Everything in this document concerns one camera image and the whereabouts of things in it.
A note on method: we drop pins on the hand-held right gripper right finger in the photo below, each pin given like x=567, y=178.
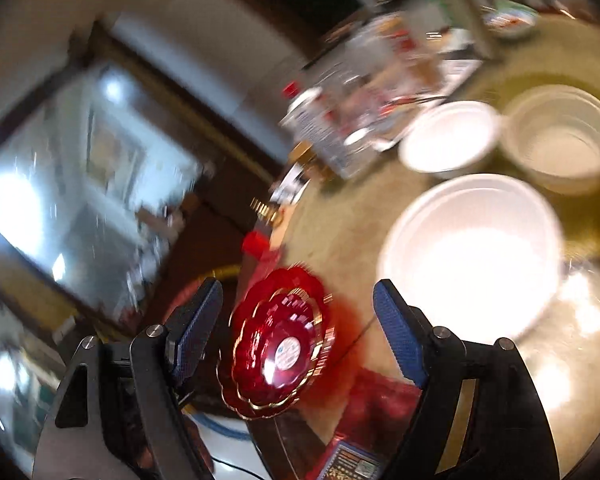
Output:
x=397, y=332

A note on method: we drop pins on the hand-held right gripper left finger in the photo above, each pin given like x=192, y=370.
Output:
x=200, y=332

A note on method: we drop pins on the red scalloped glass plate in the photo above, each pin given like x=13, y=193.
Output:
x=275, y=342

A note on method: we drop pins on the large white plastic bowl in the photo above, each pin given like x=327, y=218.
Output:
x=472, y=260

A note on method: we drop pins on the red plastic bag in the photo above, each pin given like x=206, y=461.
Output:
x=380, y=410

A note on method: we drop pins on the dark wooden sideboard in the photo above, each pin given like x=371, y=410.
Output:
x=210, y=230

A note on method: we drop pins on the red plastic cup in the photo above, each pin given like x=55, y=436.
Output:
x=255, y=245

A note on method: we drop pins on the blue printed packet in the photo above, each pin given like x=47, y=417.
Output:
x=355, y=462

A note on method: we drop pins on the gold gourd ornament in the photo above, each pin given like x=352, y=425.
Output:
x=266, y=211

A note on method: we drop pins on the jar with gold lid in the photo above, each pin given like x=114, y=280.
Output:
x=302, y=154

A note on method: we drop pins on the clear bottle with red cap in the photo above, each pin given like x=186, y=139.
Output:
x=332, y=140

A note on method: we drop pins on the shallow white plastic bowl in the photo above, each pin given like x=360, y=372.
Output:
x=450, y=135

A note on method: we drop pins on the small deep white bowl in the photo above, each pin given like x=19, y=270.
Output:
x=560, y=145

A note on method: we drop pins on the white bottle with red cap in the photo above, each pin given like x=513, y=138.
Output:
x=297, y=102

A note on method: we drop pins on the small patterned dish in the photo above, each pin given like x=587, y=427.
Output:
x=511, y=21

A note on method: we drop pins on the framed wall painting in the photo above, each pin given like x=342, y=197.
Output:
x=115, y=155

